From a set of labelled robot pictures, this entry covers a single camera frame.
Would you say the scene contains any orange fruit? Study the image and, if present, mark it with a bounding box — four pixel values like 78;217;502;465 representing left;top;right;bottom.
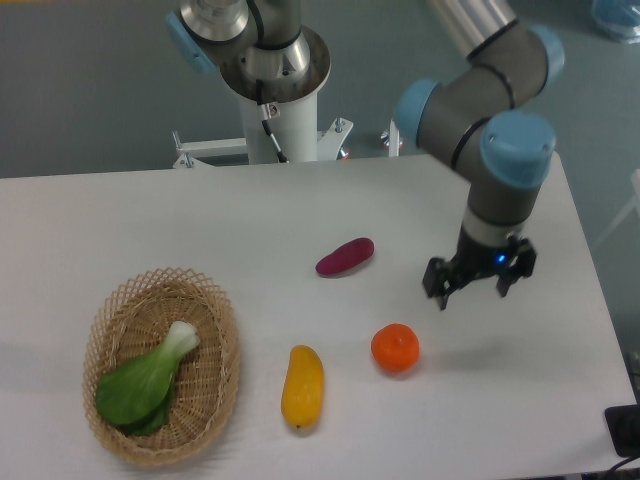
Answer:
370;323;420;374

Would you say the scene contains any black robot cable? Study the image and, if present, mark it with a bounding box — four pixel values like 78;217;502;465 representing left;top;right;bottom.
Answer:
255;78;290;164

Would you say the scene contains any green bok choy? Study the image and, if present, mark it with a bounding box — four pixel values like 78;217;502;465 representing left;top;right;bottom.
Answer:
95;321;199;436

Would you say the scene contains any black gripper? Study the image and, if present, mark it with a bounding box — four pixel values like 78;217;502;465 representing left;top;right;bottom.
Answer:
422;232;537;311

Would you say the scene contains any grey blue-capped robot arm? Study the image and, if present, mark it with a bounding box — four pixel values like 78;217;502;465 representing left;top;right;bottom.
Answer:
165;1;564;306

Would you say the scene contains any yellow mango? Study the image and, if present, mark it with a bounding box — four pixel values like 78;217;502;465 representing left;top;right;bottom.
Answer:
281;345;325;430

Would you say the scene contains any blue bag on floor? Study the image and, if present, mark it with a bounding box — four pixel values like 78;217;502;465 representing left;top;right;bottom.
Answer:
591;0;639;44

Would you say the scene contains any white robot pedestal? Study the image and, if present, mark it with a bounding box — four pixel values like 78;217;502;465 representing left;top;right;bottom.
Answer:
238;93;317;165

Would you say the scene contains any woven wicker basket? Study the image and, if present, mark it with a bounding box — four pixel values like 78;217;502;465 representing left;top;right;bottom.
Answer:
83;268;241;467

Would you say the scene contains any purple sweet potato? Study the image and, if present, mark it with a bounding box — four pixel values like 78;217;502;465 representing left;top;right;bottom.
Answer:
315;237;375;277

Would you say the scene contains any black device at edge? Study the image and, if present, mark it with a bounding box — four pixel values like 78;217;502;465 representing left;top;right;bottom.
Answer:
604;404;639;457

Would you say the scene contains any white frame at right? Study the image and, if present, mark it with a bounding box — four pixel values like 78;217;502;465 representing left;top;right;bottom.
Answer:
592;169;640;251

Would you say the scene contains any white base frame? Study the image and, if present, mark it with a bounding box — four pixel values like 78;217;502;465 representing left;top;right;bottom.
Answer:
172;118;404;169

